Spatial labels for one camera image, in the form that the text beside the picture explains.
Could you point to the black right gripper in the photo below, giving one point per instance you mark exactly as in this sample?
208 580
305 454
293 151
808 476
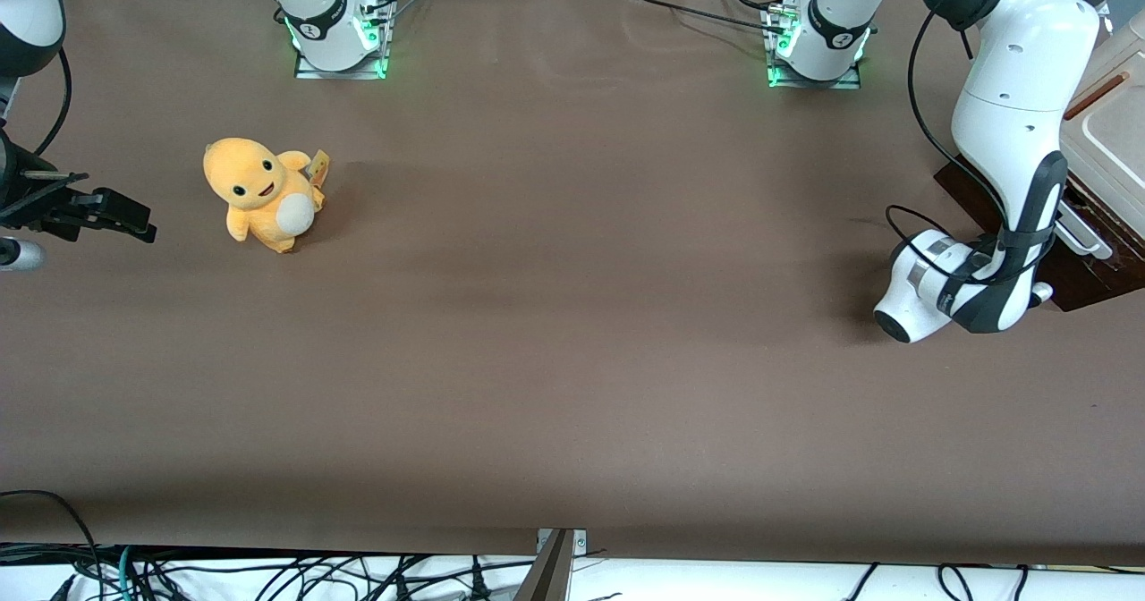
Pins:
20 197

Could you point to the dark wooden board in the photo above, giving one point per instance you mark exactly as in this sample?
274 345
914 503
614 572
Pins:
1082 279

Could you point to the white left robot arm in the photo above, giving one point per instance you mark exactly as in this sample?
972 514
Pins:
1011 100

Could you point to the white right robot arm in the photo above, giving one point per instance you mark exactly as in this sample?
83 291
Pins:
322 11

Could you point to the orange plush toy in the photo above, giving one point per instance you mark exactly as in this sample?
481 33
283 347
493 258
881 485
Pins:
259 190

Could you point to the brown table cover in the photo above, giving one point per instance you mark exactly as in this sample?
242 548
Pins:
572 315

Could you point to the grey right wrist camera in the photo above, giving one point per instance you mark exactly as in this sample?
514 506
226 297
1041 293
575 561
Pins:
20 255

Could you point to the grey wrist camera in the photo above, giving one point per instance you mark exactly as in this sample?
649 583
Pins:
1042 294
20 255

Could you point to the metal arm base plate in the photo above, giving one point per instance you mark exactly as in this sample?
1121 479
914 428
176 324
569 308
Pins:
841 84
358 74

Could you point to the grey camera post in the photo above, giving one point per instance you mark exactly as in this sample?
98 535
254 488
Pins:
547 574

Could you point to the small metal bracket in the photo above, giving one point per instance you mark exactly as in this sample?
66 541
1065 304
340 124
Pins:
580 540

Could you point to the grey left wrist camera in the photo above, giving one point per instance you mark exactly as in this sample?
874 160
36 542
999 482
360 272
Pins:
1042 294

